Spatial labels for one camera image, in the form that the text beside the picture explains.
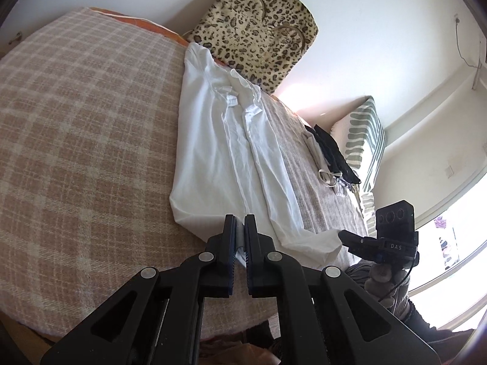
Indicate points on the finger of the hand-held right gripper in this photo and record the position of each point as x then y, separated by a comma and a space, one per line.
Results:
357, 244

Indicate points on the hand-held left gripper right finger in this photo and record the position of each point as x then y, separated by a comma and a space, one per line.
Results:
252, 251

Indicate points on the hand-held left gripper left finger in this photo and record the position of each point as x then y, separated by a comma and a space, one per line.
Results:
229, 251

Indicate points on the white button shirt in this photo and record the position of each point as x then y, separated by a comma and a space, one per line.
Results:
213, 140

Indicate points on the person's right forearm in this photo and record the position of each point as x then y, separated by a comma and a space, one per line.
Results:
430, 327

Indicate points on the person's right hand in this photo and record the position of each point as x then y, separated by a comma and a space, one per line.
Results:
384, 279

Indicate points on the white printed folded garment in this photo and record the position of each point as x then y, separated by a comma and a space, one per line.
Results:
344, 187

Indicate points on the window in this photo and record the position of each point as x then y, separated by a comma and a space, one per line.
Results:
456, 258

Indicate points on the black folded garment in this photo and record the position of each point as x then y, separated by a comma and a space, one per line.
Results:
334, 152

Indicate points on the green striped pillow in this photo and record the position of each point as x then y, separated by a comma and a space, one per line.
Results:
363, 137

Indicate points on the cream tote bag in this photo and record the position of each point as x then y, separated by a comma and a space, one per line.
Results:
315, 152

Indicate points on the beige checked blanket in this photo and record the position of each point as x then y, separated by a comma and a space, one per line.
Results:
87, 140

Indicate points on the leopard print bag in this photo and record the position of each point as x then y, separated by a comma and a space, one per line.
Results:
251, 26

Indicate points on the orange bed sheet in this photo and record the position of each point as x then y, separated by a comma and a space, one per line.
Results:
144, 24

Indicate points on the wall socket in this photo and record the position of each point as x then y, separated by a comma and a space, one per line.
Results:
451, 172

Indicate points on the wooden bed frame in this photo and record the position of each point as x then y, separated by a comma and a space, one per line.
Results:
23, 338

